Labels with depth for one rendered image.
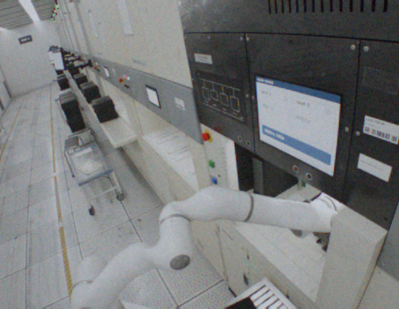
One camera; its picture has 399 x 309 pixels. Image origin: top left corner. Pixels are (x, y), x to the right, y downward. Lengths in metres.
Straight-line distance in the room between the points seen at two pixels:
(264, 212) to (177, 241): 0.26
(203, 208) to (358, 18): 0.56
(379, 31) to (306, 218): 0.52
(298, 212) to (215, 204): 0.26
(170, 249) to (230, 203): 0.21
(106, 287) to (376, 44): 0.94
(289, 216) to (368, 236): 0.25
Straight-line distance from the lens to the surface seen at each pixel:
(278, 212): 0.82
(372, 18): 0.56
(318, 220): 0.84
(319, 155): 0.72
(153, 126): 2.63
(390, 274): 0.78
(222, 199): 0.73
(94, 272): 1.01
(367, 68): 0.57
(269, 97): 0.78
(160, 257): 0.76
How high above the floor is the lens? 1.89
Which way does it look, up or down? 30 degrees down
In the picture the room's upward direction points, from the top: 11 degrees counter-clockwise
